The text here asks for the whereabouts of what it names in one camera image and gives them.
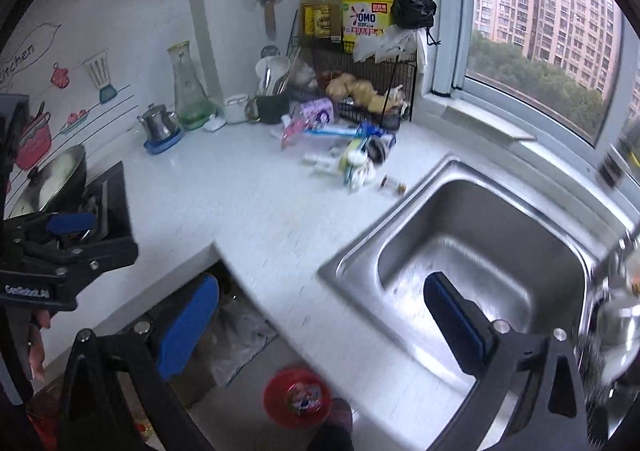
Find white item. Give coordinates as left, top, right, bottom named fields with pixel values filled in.
left=302, top=153, right=346, bottom=172

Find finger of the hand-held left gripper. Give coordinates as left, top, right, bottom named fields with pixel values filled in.
left=27, top=235, right=140, bottom=283
left=22, top=212, right=99, bottom=246

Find steel bowl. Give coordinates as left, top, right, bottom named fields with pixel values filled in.
left=590, top=281, right=640, bottom=383

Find window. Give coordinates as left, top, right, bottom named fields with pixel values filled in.
left=430, top=0, right=640, bottom=152

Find clear pink packet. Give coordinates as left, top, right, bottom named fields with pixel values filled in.
left=280, top=113, right=312, bottom=150

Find black gas stove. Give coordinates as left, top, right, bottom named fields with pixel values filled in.
left=75, top=161, right=134, bottom=244

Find green plate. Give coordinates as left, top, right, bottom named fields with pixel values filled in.
left=177, top=103, right=219, bottom=130

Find large white plastic bag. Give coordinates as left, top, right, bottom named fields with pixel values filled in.
left=200, top=301, right=279, bottom=387

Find yellow detergent bottle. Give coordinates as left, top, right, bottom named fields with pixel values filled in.
left=341, top=0, right=396, bottom=54

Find chrome faucet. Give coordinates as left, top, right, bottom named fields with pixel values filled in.
left=595, top=131, right=640, bottom=283

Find stainless steel kettle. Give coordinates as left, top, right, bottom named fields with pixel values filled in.
left=137, top=103, right=180, bottom=142

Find red plastic bin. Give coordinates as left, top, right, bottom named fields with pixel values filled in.
left=263, top=367, right=332, bottom=430

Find green white tube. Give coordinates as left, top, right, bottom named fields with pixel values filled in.
left=337, top=138, right=377, bottom=190

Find white ladle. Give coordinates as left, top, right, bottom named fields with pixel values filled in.
left=255, top=56, right=279, bottom=94

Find person's right pink slipper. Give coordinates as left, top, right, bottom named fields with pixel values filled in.
left=325, top=398, right=354, bottom=428

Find white ceramic jar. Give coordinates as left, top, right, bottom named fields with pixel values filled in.
left=223, top=95, right=258, bottom=124

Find green trees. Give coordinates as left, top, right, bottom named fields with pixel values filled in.
left=467, top=31, right=640, bottom=142

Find dark round item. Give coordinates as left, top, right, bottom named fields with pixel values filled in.
left=365, top=136, right=399, bottom=164

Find blue toothpaste tube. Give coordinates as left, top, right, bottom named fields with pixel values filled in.
left=302, top=123, right=399, bottom=140

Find person's right leg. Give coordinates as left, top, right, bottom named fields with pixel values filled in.
left=306, top=423, right=354, bottom=451

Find ginger root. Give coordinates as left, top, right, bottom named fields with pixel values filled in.
left=325, top=72, right=406, bottom=112

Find black utensil holder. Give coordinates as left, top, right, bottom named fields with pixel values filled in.
left=255, top=93, right=291, bottom=126

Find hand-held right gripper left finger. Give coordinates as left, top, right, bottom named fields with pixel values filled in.
left=57, top=275, right=221, bottom=451

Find thin white plastic bag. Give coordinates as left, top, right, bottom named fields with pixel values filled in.
left=352, top=26, right=431, bottom=64

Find blue saucer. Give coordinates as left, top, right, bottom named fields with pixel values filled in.
left=144, top=128, right=185, bottom=155

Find glass pitcher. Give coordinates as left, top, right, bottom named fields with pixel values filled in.
left=167, top=41, right=211, bottom=130

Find black wire rack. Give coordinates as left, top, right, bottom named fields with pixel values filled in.
left=287, top=11, right=424, bottom=124

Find black frying pan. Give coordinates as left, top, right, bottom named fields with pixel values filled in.
left=10, top=145, right=89, bottom=220

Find kitchen wall sticker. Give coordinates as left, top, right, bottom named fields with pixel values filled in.
left=0, top=21, right=142, bottom=172

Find person's left hand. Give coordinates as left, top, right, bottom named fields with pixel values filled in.
left=26, top=309, right=52, bottom=382

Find black plastic bag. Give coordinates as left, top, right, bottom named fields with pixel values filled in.
left=391, top=0, right=438, bottom=30

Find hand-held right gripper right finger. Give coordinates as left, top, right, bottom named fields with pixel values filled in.
left=423, top=272, right=591, bottom=451

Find stainless steel sink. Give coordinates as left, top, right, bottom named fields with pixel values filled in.
left=317, top=156, right=602, bottom=451

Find glass pan lid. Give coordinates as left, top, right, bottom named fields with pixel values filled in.
left=12, top=146, right=87, bottom=212

